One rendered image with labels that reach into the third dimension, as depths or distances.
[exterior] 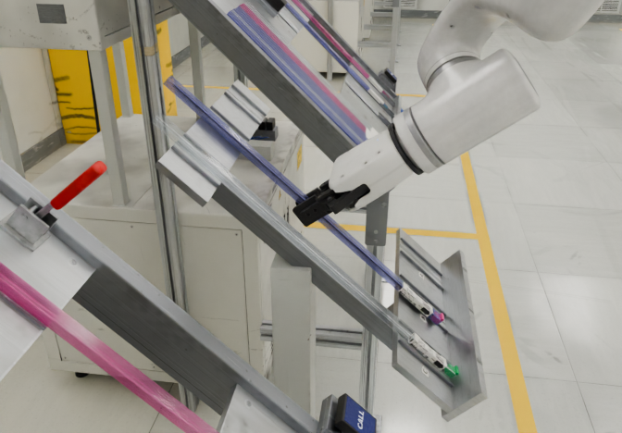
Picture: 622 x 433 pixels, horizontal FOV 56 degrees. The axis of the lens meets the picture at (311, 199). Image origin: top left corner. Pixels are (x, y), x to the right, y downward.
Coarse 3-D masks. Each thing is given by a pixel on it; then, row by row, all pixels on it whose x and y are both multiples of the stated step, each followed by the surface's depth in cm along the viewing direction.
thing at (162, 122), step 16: (160, 112) 69; (160, 128) 68; (176, 128) 69; (192, 144) 69; (208, 160) 69; (224, 176) 70; (240, 192) 70; (256, 208) 71; (272, 224) 72; (288, 224) 73; (304, 240) 73; (320, 256) 73; (336, 272) 74; (352, 288) 74; (368, 304) 75; (384, 320) 76; (400, 320) 77; (448, 368) 78
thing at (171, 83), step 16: (176, 80) 76; (192, 96) 76; (208, 112) 76; (224, 128) 77; (240, 144) 77; (256, 160) 78; (272, 176) 79; (288, 192) 79; (336, 224) 81; (352, 240) 81; (368, 256) 82; (384, 272) 83; (400, 288) 83; (432, 320) 85
